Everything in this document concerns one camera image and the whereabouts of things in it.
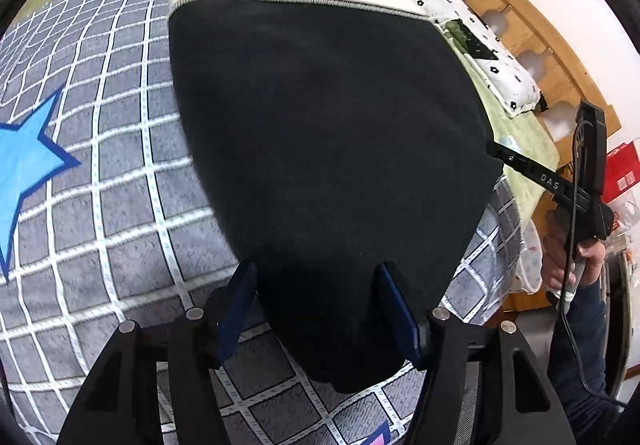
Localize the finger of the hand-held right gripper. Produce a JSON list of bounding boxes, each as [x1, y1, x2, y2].
[[486, 141, 576, 200]]

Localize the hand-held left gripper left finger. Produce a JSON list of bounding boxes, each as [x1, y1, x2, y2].
[[57, 261, 258, 445]]

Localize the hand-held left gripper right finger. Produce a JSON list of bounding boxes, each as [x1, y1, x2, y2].
[[375, 262, 576, 445]]

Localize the black pants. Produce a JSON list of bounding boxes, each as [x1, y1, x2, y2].
[[167, 0, 506, 396]]

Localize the person's right forearm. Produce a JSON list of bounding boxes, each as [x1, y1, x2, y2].
[[547, 282, 628, 445]]

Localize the person's right hand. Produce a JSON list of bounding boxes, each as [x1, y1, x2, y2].
[[542, 208, 608, 296]]

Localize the red box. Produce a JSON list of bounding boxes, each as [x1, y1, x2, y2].
[[602, 138, 640, 206]]

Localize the green bed sheet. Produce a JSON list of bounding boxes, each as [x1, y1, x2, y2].
[[22, 0, 561, 226]]

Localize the white star print bin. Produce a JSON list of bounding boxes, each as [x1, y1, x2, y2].
[[515, 220, 551, 296]]

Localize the white floral pillow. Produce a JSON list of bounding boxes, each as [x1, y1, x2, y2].
[[397, 0, 543, 118]]

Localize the grey checkered star blanket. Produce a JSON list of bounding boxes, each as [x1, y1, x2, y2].
[[0, 0, 526, 445]]

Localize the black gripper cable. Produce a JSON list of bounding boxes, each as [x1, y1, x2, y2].
[[560, 122, 628, 408]]

